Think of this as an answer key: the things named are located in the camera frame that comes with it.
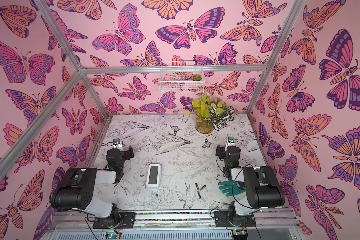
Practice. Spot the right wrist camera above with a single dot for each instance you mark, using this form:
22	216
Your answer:
230	141

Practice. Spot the white wire basket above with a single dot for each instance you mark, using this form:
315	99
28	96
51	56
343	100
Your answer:
176	76

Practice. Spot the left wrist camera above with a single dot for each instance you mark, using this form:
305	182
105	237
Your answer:
117	144

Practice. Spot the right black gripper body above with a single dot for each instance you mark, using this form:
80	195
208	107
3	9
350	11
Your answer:
225	151

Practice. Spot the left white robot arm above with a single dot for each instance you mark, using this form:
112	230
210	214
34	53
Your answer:
76	190

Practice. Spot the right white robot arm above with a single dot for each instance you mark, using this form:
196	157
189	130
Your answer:
253	189

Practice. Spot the white digital alarm clock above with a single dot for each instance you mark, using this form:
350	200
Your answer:
154	176

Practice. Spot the green rubber glove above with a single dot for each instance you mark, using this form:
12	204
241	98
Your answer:
231	188

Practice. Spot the aluminium frame structure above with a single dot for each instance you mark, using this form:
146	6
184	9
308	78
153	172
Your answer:
68	61

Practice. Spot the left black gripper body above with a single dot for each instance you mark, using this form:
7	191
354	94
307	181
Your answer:
125	153

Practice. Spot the front mounting rail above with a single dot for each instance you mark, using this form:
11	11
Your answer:
215	224

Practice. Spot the small succulent in basket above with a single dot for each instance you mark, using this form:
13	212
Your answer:
196	78

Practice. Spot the glass vase with plants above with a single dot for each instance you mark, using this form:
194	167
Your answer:
211	114

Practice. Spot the black gold AAA battery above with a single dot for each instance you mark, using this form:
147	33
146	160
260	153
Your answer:
199	195

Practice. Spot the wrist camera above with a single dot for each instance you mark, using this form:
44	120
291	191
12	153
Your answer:
230	141
117	144

